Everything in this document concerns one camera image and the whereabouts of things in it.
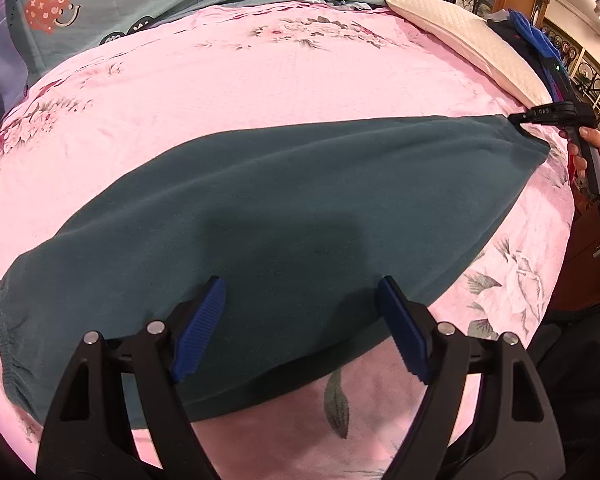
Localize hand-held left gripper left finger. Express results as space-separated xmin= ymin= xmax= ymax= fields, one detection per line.
xmin=36 ymin=276 xmax=227 ymax=480

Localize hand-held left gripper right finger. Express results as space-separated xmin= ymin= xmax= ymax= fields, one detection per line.
xmin=378 ymin=276 xmax=566 ymax=480

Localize dark teal pants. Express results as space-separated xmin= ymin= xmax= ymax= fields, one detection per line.
xmin=0 ymin=114 xmax=552 ymax=422

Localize white display shelf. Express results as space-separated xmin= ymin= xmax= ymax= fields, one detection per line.
xmin=540 ymin=0 xmax=600 ymax=136

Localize pile of dark blue clothes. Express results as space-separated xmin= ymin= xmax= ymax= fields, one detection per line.
xmin=487 ymin=8 xmax=578 ymax=106

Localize cream quilted pillow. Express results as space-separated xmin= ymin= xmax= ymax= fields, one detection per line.
xmin=385 ymin=0 xmax=553 ymax=106

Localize person's dark jacket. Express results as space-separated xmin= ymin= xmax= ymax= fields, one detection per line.
xmin=527 ymin=240 xmax=600 ymax=480

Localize pink floral bed sheet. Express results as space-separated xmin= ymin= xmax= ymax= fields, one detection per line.
xmin=0 ymin=0 xmax=578 ymax=480

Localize blue plaid pillow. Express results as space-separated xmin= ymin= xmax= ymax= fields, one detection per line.
xmin=0 ymin=0 xmax=31 ymax=106

